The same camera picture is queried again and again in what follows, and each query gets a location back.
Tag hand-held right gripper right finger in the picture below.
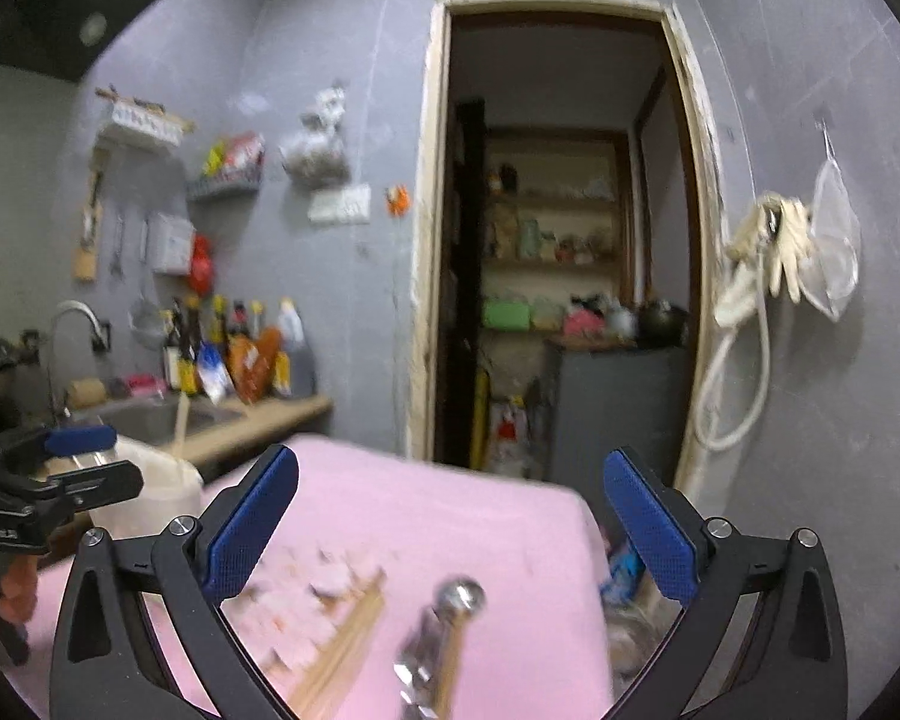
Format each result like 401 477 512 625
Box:
602 446 848 720

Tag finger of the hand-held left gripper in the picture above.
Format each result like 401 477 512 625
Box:
0 460 146 523
0 424 118 478

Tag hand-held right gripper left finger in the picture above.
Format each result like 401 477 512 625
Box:
49 444 301 720

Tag white utensil holder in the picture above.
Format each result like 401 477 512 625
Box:
88 435 206 542

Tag metal spoon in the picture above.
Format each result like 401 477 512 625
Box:
392 577 488 720

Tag person's left hand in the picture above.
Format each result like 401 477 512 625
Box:
0 553 40 625

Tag blue packet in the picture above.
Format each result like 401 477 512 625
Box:
606 542 650 602

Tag steel sink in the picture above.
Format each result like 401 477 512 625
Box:
66 394 245 442

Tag chrome faucet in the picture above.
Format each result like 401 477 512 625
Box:
47 300 112 421

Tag wooden countertop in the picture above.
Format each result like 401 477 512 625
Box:
186 392 335 472

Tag grey cabinet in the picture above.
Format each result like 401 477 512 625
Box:
542 340 692 490

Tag hanging metal strainer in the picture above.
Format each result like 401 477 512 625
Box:
129 292 167 351

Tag hanging wooden brush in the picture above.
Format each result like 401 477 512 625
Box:
73 150 110 284

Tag red and white bag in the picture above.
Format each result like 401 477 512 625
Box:
490 396 532 475

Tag row of condiment bottles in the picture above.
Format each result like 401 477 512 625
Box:
160 295 318 404

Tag pink printed cloth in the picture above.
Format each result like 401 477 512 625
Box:
0 435 617 720

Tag yellow stick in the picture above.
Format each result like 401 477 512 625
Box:
473 370 491 467

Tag black pot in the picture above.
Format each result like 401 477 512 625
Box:
636 298 689 348

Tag red hanging bag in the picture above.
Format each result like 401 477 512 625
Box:
189 234 216 295

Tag hanging white box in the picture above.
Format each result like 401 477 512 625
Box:
150 213 196 275

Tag wooden shelf unit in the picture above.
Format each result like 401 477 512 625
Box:
482 127 632 332

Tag white rubber gloves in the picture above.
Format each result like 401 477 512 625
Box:
724 193 817 302

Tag hanging mesh bag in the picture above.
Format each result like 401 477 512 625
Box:
801 120 865 322

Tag hanging clear plastic bag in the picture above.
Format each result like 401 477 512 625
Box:
279 82 352 187

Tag white hose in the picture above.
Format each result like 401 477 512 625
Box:
691 255 772 452

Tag white wall shelf rack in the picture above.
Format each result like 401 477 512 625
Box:
95 86 196 152

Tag wire rack with packets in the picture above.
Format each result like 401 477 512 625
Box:
186 133 265 202

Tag pale door frame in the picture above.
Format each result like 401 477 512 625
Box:
406 0 730 497

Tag white wall socket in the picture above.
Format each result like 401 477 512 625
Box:
307 184 373 225

